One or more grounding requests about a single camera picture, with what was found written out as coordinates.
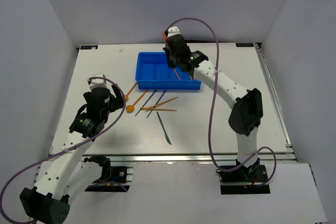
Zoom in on orange chopstick lower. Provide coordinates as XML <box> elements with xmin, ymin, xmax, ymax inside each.
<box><xmin>140</xmin><ymin>107</ymin><xmax>177</xmax><ymax>112</ymax></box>

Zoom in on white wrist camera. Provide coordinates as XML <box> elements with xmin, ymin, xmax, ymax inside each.
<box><xmin>87</xmin><ymin>73</ymin><xmax>107</xmax><ymax>91</ymax></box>
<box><xmin>164</xmin><ymin>26</ymin><xmax>181</xmax><ymax>38</ymax></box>

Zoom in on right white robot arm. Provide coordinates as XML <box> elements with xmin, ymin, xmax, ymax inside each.
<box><xmin>163</xmin><ymin>29</ymin><xmax>264</xmax><ymax>182</ymax></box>

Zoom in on orange spoon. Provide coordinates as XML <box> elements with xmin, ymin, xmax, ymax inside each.
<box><xmin>125</xmin><ymin>90</ymin><xmax>148</xmax><ymax>113</ymax></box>
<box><xmin>124</xmin><ymin>82</ymin><xmax>137</xmax><ymax>102</ymax></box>

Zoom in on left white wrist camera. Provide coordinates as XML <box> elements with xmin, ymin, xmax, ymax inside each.
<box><xmin>87</xmin><ymin>73</ymin><xmax>107</xmax><ymax>91</ymax></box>

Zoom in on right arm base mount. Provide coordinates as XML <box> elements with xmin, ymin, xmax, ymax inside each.
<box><xmin>216</xmin><ymin>165</ymin><xmax>270</xmax><ymax>195</ymax></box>

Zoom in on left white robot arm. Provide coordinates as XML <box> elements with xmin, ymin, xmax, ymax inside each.
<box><xmin>19</xmin><ymin>81</ymin><xmax>124</xmax><ymax>223</ymax></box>

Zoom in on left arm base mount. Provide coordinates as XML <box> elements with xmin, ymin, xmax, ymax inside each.
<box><xmin>84</xmin><ymin>155</ymin><xmax>133</xmax><ymax>193</ymax></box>

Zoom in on orange chopstick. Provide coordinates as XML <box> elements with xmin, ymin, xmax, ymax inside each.
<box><xmin>140</xmin><ymin>97</ymin><xmax>178</xmax><ymax>110</ymax></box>
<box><xmin>140</xmin><ymin>107</ymin><xmax>177</xmax><ymax>112</ymax></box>

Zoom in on dark blue plastic knife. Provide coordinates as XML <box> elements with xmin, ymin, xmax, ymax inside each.
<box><xmin>156</xmin><ymin>112</ymin><xmax>172</xmax><ymax>145</ymax></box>

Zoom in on blue divided plastic tray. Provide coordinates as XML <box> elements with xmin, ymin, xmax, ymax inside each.
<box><xmin>135</xmin><ymin>52</ymin><xmax>201</xmax><ymax>90</ymax></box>

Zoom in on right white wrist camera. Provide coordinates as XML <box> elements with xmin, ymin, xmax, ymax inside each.
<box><xmin>164</xmin><ymin>26</ymin><xmax>181</xmax><ymax>38</ymax></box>

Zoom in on dark blue chopstick left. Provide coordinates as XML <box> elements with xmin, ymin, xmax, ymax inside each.
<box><xmin>135</xmin><ymin>89</ymin><xmax>157</xmax><ymax>116</ymax></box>

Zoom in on orange chopstick upper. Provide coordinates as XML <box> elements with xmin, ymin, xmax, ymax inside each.
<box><xmin>140</xmin><ymin>97</ymin><xmax>178</xmax><ymax>110</ymax></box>

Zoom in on red-orange plastic knife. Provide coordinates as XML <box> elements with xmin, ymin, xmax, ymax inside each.
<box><xmin>162</xmin><ymin>31</ymin><xmax>181</xmax><ymax>80</ymax></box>

